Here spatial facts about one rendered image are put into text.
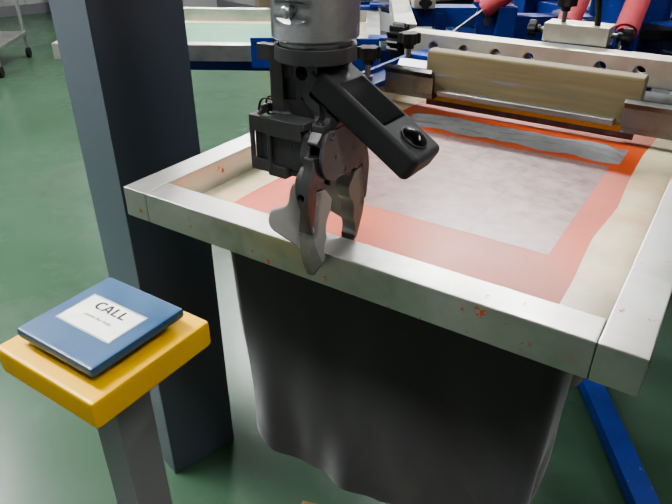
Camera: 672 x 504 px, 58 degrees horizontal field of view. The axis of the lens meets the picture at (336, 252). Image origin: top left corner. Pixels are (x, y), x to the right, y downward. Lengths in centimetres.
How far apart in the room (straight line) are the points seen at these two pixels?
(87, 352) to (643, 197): 68
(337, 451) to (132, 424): 38
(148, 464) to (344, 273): 28
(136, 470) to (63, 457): 120
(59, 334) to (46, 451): 134
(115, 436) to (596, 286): 49
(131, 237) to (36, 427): 83
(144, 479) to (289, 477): 102
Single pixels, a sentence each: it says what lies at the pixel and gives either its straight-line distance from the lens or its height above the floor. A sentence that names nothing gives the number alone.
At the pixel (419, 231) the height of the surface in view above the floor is 95.
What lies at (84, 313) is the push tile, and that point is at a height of 97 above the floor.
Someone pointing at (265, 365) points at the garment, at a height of 70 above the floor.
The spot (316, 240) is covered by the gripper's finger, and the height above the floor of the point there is 101.
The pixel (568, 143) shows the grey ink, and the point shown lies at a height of 96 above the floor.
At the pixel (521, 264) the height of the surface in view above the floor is 95.
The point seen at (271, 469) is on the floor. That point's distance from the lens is 170.
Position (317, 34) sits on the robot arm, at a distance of 51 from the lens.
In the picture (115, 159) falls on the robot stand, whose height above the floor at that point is 86.
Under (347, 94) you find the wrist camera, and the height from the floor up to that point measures 115.
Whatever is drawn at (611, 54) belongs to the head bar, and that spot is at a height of 104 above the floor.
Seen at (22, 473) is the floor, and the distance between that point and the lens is 187.
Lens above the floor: 129
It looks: 30 degrees down
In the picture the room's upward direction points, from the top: straight up
